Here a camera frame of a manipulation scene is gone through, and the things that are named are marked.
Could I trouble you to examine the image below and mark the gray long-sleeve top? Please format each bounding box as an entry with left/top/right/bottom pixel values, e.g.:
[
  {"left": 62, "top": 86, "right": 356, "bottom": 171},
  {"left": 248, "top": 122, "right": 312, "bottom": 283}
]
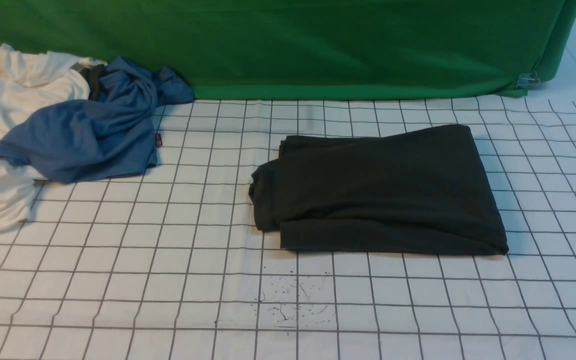
[{"left": 248, "top": 124, "right": 509, "bottom": 256}]

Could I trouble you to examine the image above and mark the green backdrop cloth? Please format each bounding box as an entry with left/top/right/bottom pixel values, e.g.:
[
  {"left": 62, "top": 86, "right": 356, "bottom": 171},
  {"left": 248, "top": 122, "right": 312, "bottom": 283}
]
[{"left": 0, "top": 0, "right": 576, "bottom": 101}]

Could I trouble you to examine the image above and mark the white grid tablecloth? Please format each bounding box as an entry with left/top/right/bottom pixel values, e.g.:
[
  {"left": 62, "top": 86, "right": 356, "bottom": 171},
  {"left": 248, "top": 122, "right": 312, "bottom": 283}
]
[{"left": 0, "top": 96, "right": 576, "bottom": 360}]

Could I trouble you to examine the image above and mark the blue crumpled shirt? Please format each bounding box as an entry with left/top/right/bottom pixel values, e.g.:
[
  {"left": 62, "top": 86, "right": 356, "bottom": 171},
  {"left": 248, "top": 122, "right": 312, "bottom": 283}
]
[{"left": 0, "top": 56, "right": 195, "bottom": 183}]

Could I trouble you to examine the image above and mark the silver binder clip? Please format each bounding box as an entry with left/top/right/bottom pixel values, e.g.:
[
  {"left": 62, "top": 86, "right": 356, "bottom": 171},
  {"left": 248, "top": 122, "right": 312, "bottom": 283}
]
[{"left": 515, "top": 71, "right": 541, "bottom": 91}]

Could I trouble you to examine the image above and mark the white crumpled garment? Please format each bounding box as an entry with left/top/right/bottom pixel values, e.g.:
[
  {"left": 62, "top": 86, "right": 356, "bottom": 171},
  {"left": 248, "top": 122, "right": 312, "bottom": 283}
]
[{"left": 0, "top": 44, "right": 102, "bottom": 231}]

